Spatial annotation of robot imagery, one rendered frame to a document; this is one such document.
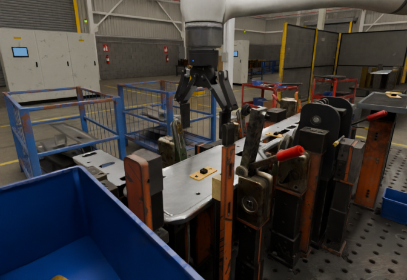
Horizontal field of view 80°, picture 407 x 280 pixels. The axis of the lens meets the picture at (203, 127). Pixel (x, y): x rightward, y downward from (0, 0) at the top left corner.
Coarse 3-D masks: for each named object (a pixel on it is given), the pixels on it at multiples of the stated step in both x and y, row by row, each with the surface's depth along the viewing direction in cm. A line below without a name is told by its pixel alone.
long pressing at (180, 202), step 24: (288, 120) 127; (240, 144) 93; (264, 144) 93; (168, 168) 73; (192, 168) 73; (216, 168) 73; (168, 192) 60; (192, 192) 60; (168, 216) 52; (192, 216) 52
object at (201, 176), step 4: (208, 168) 72; (212, 168) 72; (196, 172) 70; (200, 172) 69; (204, 172) 68; (208, 172) 70; (212, 172) 70; (192, 176) 67; (200, 176) 67; (204, 176) 67
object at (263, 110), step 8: (248, 104) 55; (248, 112) 55; (256, 112) 52; (264, 112) 53; (256, 120) 52; (264, 120) 53; (248, 128) 54; (256, 128) 53; (248, 136) 55; (256, 136) 54; (248, 144) 55; (256, 144) 56; (248, 152) 56; (256, 152) 57; (248, 160) 56; (248, 168) 57
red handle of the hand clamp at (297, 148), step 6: (288, 150) 50; (294, 150) 49; (300, 150) 48; (270, 156) 54; (276, 156) 52; (282, 156) 51; (288, 156) 50; (294, 156) 49; (258, 162) 56; (264, 162) 54; (270, 162) 53; (252, 168) 57
